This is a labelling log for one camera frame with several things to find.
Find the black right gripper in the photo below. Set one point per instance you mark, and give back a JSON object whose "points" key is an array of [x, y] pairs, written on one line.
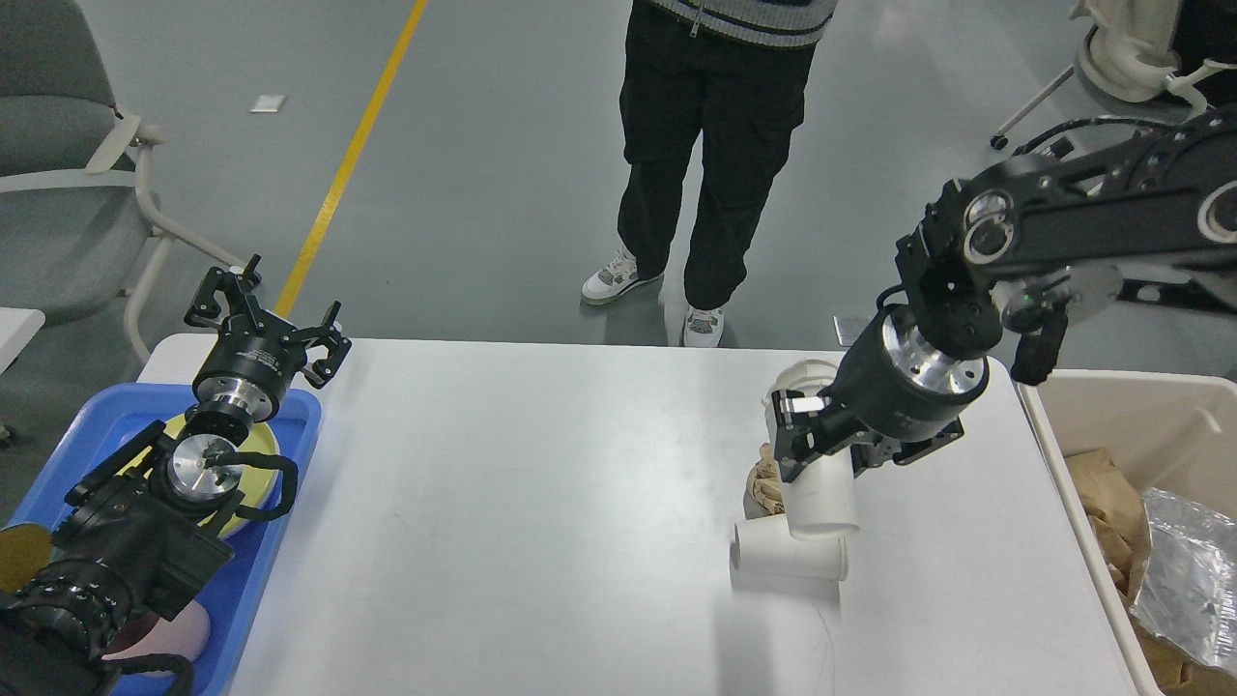
{"points": [[891, 383]]}

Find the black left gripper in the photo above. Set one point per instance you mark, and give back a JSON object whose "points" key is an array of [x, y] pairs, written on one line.
{"points": [[245, 377]]}

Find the white paper cup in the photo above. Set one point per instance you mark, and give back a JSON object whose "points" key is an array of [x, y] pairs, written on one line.
{"points": [[766, 546], [822, 501]]}

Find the small brown paper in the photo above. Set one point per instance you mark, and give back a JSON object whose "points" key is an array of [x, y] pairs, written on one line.
{"points": [[763, 495]]}

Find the white paper cup front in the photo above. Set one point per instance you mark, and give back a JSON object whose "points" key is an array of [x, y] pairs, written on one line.
{"points": [[766, 546]]}

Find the yellow plate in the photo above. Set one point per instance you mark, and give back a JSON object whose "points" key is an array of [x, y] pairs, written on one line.
{"points": [[258, 447]]}

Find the pink mug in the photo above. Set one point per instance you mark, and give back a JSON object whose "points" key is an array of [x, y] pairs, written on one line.
{"points": [[184, 636]]}

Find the aluminium foil tray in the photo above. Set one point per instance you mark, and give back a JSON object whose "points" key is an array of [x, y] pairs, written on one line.
{"points": [[1186, 593]]}

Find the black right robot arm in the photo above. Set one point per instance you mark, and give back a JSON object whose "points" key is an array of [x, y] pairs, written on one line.
{"points": [[1025, 246]]}

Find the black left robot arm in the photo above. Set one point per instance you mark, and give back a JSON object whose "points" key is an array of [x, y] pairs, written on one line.
{"points": [[145, 531]]}

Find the left metal floor plate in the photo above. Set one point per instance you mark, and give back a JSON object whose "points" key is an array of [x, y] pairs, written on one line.
{"points": [[849, 327]]}

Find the white office chair left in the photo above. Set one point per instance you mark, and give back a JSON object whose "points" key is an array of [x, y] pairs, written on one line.
{"points": [[81, 225]]}

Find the white office chair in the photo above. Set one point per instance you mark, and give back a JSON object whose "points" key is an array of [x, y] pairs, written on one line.
{"points": [[81, 225], [1137, 51]]}

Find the small white side table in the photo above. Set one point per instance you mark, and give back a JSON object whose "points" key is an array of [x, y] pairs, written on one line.
{"points": [[18, 328]]}

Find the brown paper in bin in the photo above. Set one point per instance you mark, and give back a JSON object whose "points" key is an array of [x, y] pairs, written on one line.
{"points": [[1116, 516]]}

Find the beige plastic bin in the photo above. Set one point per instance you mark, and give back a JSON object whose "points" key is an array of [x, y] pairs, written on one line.
{"points": [[1172, 432]]}

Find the person in black left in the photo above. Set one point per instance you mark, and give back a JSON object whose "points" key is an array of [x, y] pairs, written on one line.
{"points": [[728, 77]]}

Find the white office chair right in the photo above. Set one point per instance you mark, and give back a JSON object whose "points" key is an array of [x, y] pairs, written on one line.
{"points": [[1137, 51]]}

